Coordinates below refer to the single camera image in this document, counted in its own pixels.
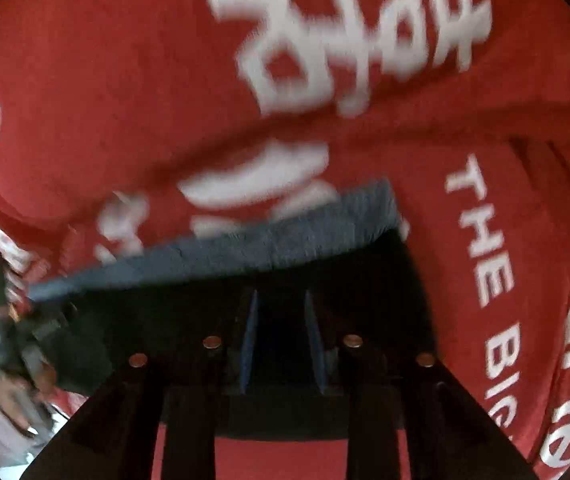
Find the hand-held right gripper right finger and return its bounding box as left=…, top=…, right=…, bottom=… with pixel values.
left=304, top=289, right=537, bottom=480

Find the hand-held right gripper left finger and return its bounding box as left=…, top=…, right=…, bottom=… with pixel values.
left=19, top=289, right=260, bottom=480

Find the black and grey sock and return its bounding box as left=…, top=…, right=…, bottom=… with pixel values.
left=27, top=177, right=442, bottom=443

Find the person's left forearm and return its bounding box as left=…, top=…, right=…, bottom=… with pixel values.
left=0, top=377, right=58, bottom=467

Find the red printed blanket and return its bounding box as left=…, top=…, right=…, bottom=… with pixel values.
left=0, top=0, right=570, bottom=480

